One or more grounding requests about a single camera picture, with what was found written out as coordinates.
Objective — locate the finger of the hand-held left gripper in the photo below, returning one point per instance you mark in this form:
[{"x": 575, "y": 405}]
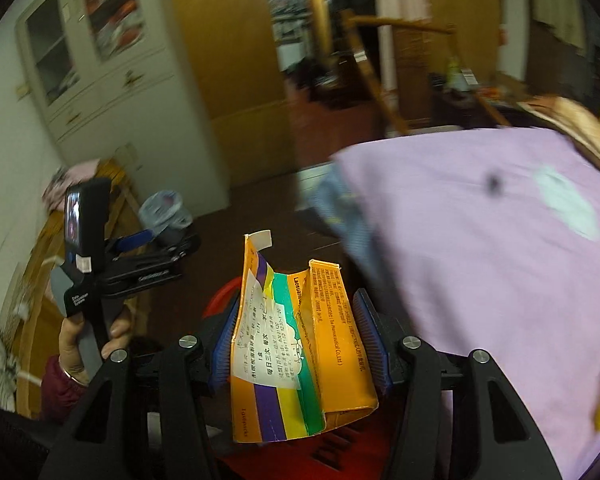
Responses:
[
  {"x": 135, "y": 241},
  {"x": 177, "y": 250}
]

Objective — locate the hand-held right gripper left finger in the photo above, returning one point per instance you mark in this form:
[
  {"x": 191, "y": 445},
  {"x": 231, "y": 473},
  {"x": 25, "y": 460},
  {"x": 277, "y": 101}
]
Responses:
[{"x": 224, "y": 345}]

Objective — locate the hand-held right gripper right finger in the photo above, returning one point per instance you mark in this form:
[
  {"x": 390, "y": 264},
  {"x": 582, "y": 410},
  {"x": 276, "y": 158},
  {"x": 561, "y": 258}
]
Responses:
[{"x": 375, "y": 345}]

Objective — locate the red plastic basket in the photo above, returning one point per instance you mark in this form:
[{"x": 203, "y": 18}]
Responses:
[{"x": 220, "y": 297}]

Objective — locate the orange striped medicine box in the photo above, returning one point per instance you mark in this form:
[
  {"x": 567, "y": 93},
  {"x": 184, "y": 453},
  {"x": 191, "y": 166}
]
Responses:
[{"x": 280, "y": 350}]

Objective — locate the white tissue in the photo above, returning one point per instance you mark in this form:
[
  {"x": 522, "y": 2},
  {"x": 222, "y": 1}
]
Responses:
[{"x": 565, "y": 202}]

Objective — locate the person's left forearm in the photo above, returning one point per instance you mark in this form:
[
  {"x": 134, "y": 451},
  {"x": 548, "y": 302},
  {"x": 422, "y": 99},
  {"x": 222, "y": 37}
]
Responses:
[{"x": 60, "y": 395}]

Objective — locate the person's left hand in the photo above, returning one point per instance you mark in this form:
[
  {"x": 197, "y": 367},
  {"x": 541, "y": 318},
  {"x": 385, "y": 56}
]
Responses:
[{"x": 70, "y": 350}]

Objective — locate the bin with white plastic bag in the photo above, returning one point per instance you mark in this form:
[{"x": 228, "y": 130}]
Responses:
[{"x": 165, "y": 212}]

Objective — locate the pink cloth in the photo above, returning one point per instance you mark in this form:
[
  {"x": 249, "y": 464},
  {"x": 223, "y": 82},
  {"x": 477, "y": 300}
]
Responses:
[{"x": 72, "y": 180}]

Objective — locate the wooden bench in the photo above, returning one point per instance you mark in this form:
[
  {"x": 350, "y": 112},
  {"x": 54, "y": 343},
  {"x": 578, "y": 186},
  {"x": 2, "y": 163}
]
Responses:
[{"x": 40, "y": 270}]

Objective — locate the purple tablecloth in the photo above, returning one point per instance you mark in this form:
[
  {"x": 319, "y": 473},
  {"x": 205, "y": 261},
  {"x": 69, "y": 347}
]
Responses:
[{"x": 480, "y": 285}]

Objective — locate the blue checked cloth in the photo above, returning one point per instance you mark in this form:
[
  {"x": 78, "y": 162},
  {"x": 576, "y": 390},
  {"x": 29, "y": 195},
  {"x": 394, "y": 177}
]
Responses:
[{"x": 340, "y": 210}]

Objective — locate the white glass-door cabinet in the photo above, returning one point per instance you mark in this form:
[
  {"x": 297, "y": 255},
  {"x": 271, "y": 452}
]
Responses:
[{"x": 130, "y": 90}]

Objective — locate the light wooden door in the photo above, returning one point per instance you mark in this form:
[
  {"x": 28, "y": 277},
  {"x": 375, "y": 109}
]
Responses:
[{"x": 230, "y": 60}]

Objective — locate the cluttered side table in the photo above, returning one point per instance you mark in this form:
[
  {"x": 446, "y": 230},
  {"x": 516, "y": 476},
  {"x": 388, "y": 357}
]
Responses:
[{"x": 460, "y": 102}]

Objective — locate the wooden chair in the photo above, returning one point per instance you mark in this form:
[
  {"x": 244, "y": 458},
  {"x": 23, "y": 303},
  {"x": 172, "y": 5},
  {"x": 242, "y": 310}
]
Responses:
[{"x": 375, "y": 85}]

